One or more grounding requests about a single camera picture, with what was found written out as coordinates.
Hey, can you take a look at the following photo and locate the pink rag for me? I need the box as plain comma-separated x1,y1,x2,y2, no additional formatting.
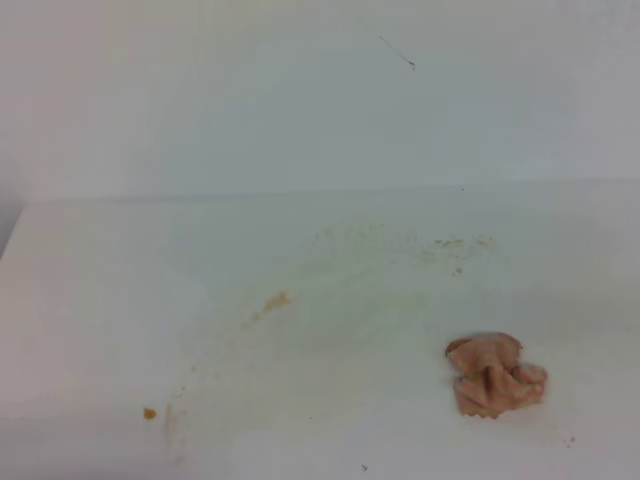
445,332,548,419

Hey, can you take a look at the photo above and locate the brown coffee stain puddle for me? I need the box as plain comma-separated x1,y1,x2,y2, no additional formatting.
251,290,292,322

